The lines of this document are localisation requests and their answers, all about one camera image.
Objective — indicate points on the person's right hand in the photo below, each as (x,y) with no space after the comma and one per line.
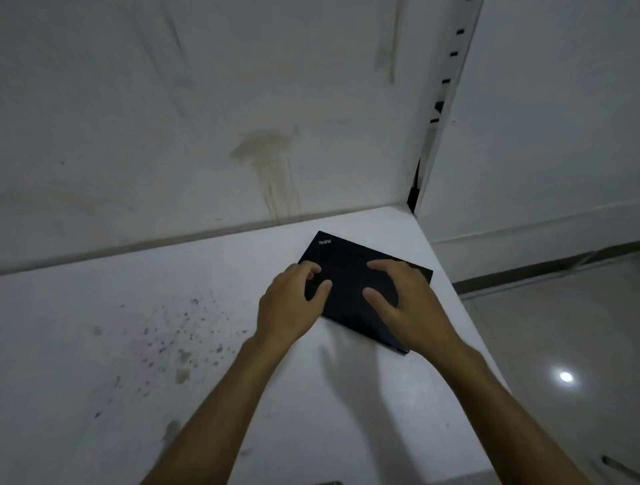
(417,310)

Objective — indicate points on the person's left hand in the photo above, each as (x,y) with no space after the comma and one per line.
(287,305)

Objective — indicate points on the black laptop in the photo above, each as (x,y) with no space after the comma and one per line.
(350,257)

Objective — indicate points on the person's left forearm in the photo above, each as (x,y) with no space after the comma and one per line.
(225,414)

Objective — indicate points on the person's right forearm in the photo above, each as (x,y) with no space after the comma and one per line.
(505,424)

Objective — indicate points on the white slotted upright rail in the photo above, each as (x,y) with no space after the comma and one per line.
(461,45)

